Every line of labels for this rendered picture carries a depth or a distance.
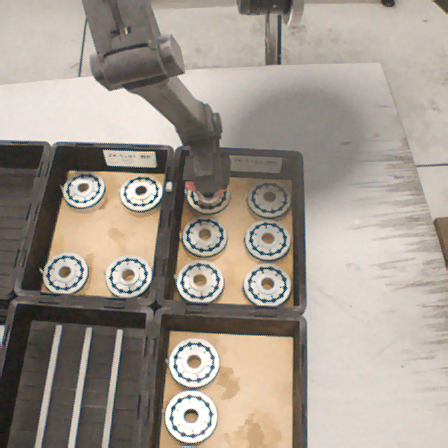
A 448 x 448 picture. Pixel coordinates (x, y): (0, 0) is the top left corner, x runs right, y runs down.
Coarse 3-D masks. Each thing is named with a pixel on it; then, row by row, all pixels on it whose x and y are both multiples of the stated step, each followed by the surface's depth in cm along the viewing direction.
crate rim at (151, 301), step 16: (64, 144) 126; (80, 144) 126; (96, 144) 126; (112, 144) 126; (128, 144) 126; (144, 144) 126; (160, 144) 126; (48, 160) 123; (48, 176) 121; (160, 208) 117; (32, 224) 115; (160, 224) 116; (32, 240) 113; (160, 240) 113; (160, 256) 111; (16, 288) 107; (128, 304) 106; (144, 304) 106
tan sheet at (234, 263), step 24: (240, 192) 131; (192, 216) 128; (240, 216) 128; (288, 216) 128; (240, 240) 125; (264, 240) 125; (216, 264) 122; (240, 264) 122; (288, 264) 122; (240, 288) 119; (264, 288) 119
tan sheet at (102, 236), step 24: (120, 192) 131; (72, 216) 127; (96, 216) 127; (120, 216) 128; (72, 240) 124; (96, 240) 124; (120, 240) 124; (144, 240) 124; (96, 264) 121; (96, 288) 118
